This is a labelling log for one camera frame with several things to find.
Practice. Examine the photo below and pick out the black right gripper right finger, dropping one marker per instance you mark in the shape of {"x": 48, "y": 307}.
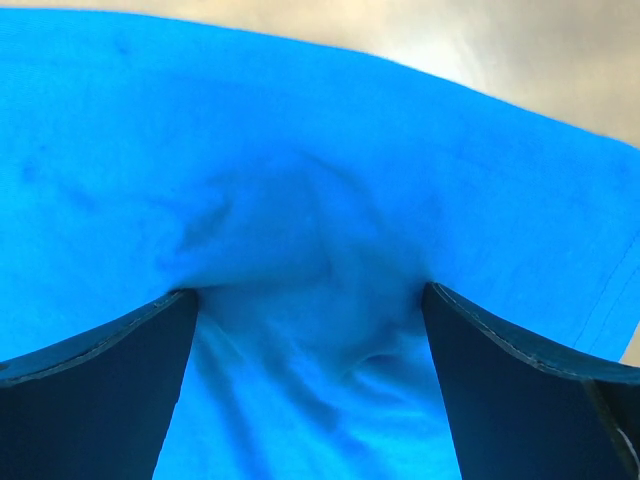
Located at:
{"x": 521, "y": 406}

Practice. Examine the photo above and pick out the blue t-shirt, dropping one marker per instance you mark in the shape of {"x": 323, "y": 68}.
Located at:
{"x": 307, "y": 194}

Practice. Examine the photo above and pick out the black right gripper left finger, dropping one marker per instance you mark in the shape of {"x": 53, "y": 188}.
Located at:
{"x": 99, "y": 404}

